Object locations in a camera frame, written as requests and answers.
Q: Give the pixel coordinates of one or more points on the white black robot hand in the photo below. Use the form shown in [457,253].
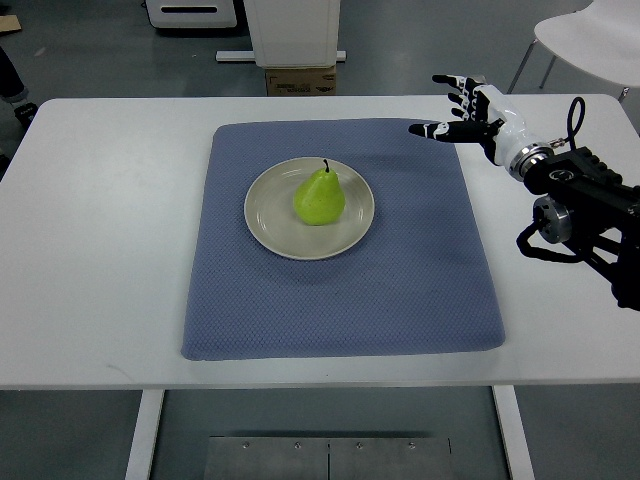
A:
[486,117]

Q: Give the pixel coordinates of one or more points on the green pear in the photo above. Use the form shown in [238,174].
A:
[320,200]

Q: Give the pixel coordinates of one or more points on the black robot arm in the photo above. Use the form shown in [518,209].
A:
[584,213]

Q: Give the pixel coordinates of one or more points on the beige ceramic plate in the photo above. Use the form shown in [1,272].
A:
[270,215]

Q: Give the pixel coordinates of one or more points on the white chair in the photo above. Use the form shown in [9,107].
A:
[601,40]

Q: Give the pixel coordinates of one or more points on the blue textured mat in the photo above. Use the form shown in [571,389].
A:
[417,283]

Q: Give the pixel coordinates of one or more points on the cardboard box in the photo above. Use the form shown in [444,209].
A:
[297,82]

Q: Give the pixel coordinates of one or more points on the right white table leg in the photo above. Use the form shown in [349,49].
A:
[512,433]

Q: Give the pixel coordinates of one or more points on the white table leg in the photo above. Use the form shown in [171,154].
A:
[512,433]
[145,434]

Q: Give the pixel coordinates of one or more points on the white appliance with slot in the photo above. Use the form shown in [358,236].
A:
[191,14]

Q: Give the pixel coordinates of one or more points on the person in dark trousers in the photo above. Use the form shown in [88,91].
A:
[15,93]

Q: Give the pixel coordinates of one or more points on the cardboard piece on floor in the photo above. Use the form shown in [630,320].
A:
[9,24]

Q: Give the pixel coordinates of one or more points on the left white table leg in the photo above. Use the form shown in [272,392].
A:
[145,434]

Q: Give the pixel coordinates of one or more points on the white cabinet pedestal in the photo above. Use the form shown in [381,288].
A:
[290,34]

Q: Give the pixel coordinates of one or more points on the grey metal base plate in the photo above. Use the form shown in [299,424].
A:
[328,458]

